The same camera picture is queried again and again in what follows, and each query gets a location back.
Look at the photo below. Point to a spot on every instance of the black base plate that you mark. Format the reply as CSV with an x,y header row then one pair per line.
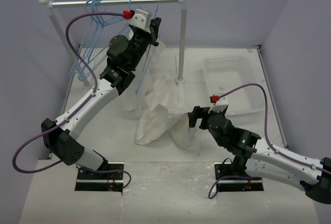
x,y
234,184
102,182

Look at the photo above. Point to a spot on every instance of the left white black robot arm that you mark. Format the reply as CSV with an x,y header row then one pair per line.
x,y
60,135

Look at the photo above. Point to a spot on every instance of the white skirt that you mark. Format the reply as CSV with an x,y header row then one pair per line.
x,y
134,97
167,112

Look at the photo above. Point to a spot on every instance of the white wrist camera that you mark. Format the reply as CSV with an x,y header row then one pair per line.
x,y
218,104
141,19

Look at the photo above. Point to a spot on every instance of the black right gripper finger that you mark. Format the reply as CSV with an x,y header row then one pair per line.
x,y
198,111
192,117

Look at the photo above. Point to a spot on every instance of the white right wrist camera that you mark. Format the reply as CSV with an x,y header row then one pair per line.
x,y
218,104

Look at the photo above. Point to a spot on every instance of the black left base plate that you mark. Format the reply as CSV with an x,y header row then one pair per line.
x,y
102,182

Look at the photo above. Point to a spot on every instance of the silver clothes rack rail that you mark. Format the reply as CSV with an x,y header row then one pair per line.
x,y
110,2

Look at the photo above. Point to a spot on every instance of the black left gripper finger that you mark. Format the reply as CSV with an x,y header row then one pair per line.
x,y
157,27
152,29

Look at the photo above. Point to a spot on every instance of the light blue empty hangers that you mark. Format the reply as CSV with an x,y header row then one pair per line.
x,y
89,42

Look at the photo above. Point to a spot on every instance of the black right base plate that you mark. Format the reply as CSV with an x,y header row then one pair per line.
x,y
234,184

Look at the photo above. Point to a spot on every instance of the white hanging skirt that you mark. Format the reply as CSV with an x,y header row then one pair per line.
x,y
134,97

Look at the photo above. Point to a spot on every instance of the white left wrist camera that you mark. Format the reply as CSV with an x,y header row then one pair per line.
x,y
141,19

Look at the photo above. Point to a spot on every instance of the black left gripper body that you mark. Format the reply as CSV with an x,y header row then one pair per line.
x,y
140,42

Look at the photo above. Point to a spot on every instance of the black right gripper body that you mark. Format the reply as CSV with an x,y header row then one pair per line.
x,y
221,142

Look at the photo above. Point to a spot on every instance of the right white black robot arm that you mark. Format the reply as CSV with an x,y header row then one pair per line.
x,y
255,157

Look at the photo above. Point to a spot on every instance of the white perforated plastic basket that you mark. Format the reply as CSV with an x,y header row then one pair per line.
x,y
226,72

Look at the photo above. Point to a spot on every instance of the white right rack post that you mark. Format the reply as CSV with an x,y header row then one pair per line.
x,y
179,80

